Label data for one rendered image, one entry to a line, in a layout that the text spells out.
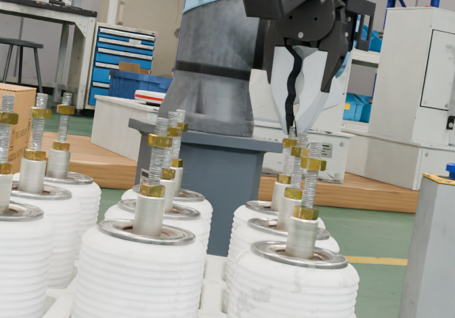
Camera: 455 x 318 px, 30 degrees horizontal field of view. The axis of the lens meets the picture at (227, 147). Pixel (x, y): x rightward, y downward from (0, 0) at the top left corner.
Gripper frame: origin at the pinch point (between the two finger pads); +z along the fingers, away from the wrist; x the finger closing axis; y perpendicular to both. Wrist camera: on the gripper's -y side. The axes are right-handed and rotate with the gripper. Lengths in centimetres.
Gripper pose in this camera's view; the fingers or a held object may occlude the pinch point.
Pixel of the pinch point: (291, 123)
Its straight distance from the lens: 87.8
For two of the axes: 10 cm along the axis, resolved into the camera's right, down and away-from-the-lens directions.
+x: -7.8, -1.6, 6.1
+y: 6.1, 0.3, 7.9
